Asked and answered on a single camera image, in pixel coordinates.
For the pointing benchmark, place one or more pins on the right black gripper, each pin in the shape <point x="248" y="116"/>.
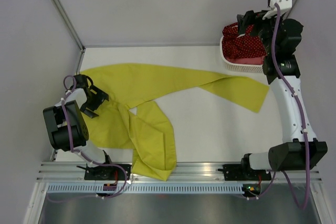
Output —
<point x="244" y="21"/>

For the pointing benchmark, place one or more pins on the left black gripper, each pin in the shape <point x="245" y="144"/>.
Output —
<point x="100" y="97"/>

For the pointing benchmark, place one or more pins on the yellow-green trousers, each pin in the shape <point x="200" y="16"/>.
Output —
<point x="131" y="118"/>

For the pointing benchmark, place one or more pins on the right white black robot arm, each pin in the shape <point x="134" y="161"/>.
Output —
<point x="300" y="148"/>

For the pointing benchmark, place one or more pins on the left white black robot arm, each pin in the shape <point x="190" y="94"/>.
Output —
<point x="66" y="128"/>

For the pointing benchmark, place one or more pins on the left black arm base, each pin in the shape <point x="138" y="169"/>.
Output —
<point x="101" y="173"/>

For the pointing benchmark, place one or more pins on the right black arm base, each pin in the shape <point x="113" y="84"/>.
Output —
<point x="238" y="172"/>

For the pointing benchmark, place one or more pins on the white plastic laundry basket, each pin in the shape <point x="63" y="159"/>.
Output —
<point x="236" y="67"/>

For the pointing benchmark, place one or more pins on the red polka dot garment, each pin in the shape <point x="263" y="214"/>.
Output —
<point x="245" y="46"/>

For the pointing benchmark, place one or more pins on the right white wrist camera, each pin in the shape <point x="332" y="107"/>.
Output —
<point x="284" y="5"/>

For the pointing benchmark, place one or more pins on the aluminium mounting rail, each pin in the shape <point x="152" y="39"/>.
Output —
<point x="206" y="172"/>

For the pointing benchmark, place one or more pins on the white slotted cable duct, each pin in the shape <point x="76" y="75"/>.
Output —
<point x="143" y="188"/>

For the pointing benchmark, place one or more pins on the left aluminium frame post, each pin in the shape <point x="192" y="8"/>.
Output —
<point x="65" y="18"/>

